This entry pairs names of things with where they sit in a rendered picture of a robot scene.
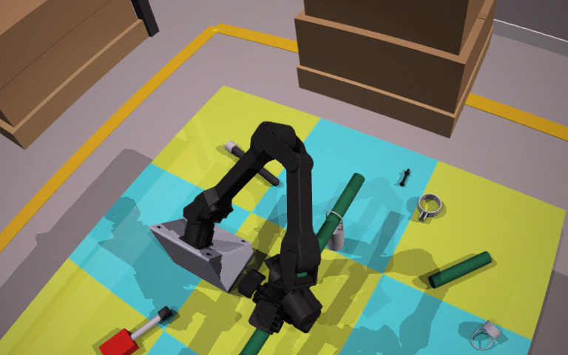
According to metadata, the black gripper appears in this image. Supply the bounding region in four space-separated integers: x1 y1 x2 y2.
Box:
238 269 316 333

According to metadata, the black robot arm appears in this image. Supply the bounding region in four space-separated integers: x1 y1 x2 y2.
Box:
180 121 322 335

